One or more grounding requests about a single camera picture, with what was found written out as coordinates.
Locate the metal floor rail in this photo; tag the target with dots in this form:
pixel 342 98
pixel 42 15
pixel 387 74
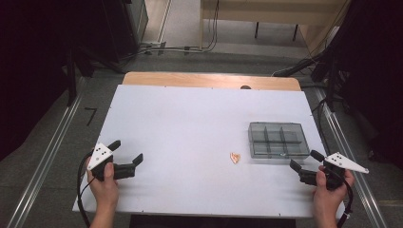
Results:
pixel 348 152
pixel 47 158

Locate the wooden table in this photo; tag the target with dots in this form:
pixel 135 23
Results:
pixel 206 80

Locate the dark cabinet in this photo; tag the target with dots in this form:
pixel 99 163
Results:
pixel 126 25

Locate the black metal stand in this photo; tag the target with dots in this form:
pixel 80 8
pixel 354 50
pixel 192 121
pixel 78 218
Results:
pixel 331 82

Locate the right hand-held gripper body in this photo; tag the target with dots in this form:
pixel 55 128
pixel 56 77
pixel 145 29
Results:
pixel 339 161

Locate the black curtain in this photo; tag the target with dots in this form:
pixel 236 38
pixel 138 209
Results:
pixel 28 79
pixel 377 79

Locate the small orange heart-shaped piece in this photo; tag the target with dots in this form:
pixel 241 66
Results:
pixel 235 157

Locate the beige wooden desk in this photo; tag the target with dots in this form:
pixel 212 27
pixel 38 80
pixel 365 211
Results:
pixel 269 12

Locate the person's left hand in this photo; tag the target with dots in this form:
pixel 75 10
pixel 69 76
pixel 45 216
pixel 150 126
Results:
pixel 103 193

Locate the person's right hand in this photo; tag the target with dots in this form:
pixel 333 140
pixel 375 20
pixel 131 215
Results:
pixel 328 199

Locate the dark round table grommet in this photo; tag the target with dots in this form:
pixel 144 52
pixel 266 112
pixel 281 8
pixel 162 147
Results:
pixel 245 87

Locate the clear plastic compartment box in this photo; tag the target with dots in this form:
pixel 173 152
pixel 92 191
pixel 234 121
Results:
pixel 278 141

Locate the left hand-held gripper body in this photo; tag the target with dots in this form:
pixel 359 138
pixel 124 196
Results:
pixel 100 155

